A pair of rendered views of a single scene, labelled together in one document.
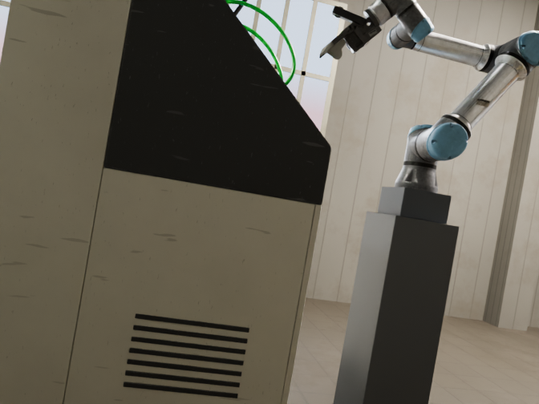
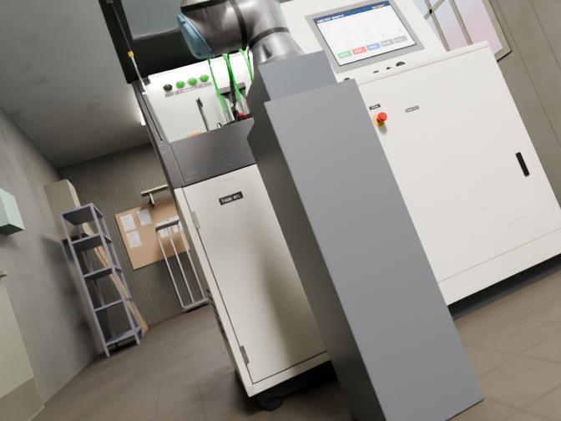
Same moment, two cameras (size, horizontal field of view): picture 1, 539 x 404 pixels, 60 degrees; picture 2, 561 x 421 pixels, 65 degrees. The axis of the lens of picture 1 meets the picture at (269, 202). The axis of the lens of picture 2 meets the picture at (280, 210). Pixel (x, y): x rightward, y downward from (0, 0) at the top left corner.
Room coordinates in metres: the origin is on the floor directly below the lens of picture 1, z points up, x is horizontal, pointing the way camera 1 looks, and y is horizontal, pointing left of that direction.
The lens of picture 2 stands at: (1.46, -1.60, 0.48)
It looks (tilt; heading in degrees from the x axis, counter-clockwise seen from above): 5 degrees up; 85
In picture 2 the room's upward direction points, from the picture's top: 21 degrees counter-clockwise
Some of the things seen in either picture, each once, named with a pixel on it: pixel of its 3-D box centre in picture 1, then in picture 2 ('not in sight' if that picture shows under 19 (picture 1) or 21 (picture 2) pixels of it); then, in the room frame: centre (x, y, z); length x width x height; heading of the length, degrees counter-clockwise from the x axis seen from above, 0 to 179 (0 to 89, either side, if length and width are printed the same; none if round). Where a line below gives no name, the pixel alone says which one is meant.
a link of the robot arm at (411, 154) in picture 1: (423, 145); (257, 17); (1.68, -0.51, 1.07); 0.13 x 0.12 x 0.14; 7
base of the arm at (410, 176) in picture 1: (417, 177); (275, 57); (1.68, -0.51, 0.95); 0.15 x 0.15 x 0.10
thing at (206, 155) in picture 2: not in sight; (260, 139); (1.61, -0.07, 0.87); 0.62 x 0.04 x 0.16; 9
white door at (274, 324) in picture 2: not in sight; (304, 250); (1.62, -0.08, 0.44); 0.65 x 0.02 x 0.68; 9
